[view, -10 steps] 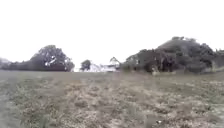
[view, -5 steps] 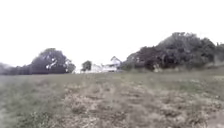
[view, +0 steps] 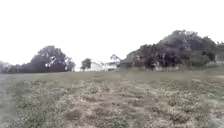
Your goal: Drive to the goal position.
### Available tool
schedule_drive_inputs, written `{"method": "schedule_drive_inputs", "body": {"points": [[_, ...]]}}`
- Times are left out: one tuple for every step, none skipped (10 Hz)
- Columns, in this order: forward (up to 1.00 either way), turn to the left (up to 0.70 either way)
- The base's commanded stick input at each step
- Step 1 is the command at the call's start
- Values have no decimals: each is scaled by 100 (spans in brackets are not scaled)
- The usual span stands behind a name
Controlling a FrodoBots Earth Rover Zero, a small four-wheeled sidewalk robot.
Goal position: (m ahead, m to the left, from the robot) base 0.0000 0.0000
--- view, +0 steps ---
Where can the small dark tree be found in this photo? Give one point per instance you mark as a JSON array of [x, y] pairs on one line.
[[86, 63]]

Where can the dense dark wood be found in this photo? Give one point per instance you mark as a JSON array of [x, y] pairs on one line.
[[176, 50]]

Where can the large dark round tree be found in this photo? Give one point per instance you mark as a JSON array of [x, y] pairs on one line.
[[50, 60]]

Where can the white building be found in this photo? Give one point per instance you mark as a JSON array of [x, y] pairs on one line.
[[106, 65]]

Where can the patchy green grass field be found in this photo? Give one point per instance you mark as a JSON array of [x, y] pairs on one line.
[[113, 100]]

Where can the low dark hedge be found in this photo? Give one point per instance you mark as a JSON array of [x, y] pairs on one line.
[[15, 69]]

